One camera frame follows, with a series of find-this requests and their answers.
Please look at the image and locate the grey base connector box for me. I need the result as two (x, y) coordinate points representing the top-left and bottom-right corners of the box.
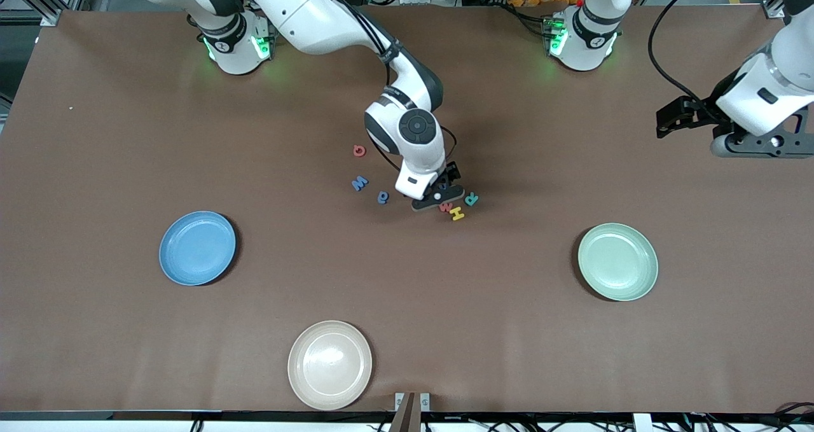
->
(253, 16), (279, 61)
(542, 13), (568, 57)

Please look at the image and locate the pale green plate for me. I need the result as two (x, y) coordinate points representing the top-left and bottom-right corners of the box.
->
(577, 223), (659, 302)

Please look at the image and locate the beige plate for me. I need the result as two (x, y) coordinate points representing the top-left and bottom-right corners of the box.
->
(287, 320), (373, 411)

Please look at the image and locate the blue plate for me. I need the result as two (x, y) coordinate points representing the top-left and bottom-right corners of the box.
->
(159, 211), (237, 287)

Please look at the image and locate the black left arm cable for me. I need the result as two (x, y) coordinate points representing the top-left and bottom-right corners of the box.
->
(647, 0), (722, 105)

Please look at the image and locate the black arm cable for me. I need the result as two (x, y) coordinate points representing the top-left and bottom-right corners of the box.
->
(647, 0), (722, 105)
(331, 0), (459, 173)

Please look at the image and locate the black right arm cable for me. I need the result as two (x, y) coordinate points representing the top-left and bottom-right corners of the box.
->
(331, 0), (459, 173)

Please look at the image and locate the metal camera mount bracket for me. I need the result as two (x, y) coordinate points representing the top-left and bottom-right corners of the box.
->
(394, 391), (431, 432)

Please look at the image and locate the black cable bundle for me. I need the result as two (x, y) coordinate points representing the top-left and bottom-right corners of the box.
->
(773, 401), (814, 428)

